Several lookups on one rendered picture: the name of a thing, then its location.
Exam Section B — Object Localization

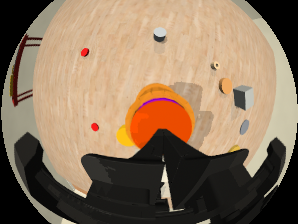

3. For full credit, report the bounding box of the grey cylinder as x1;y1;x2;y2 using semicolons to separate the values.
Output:
153;27;167;42

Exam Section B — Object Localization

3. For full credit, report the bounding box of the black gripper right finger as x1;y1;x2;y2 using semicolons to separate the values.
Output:
163;129;249;210

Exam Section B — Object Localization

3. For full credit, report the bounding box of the orange flat disc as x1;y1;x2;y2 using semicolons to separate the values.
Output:
219;78;232;94

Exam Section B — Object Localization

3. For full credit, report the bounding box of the short yellow cylinder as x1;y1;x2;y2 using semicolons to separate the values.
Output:
116;125;134;146

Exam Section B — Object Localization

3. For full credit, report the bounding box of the yellow round disc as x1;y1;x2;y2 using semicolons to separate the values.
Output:
227;145;240;153

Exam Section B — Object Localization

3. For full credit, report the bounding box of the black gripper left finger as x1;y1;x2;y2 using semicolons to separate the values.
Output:
81;128;165;205

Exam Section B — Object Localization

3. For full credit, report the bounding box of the grey flat disc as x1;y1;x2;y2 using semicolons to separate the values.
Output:
240;119;249;135

